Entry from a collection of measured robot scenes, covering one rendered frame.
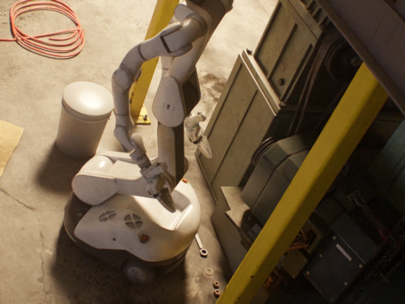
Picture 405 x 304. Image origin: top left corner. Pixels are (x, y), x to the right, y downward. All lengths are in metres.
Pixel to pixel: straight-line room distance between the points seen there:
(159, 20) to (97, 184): 1.13
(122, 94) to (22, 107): 1.55
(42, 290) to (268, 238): 1.18
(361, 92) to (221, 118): 1.78
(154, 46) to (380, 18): 0.83
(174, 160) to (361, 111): 1.06
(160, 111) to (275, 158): 0.64
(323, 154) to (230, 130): 1.46
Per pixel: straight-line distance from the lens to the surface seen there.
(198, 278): 3.30
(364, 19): 2.10
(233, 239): 3.37
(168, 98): 2.55
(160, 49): 2.26
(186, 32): 2.22
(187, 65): 2.50
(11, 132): 3.71
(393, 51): 1.98
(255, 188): 3.02
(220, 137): 3.67
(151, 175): 2.60
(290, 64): 3.17
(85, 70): 4.35
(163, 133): 2.71
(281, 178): 2.88
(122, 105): 2.48
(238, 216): 3.16
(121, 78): 2.39
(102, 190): 3.01
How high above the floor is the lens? 2.52
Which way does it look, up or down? 39 degrees down
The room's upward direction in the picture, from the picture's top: 25 degrees clockwise
